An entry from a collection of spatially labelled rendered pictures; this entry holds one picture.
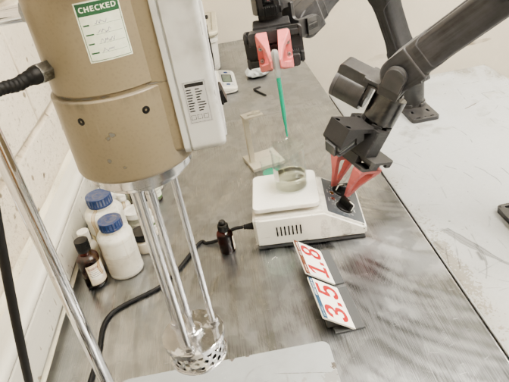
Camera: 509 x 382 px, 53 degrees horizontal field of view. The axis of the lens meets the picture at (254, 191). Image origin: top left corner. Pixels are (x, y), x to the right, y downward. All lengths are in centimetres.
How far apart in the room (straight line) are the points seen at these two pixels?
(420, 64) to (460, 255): 32
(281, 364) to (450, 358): 22
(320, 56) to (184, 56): 202
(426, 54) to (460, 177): 36
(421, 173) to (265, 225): 39
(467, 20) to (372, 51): 165
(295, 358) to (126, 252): 36
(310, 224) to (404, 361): 30
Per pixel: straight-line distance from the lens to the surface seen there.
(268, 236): 93
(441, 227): 98
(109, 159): 41
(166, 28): 38
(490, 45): 268
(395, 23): 128
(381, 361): 75
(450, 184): 110
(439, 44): 84
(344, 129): 84
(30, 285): 87
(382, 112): 90
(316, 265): 86
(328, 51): 239
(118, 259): 94
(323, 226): 92
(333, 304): 80
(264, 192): 94
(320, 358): 75
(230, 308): 85
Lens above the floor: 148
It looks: 31 degrees down
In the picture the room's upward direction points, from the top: 10 degrees counter-clockwise
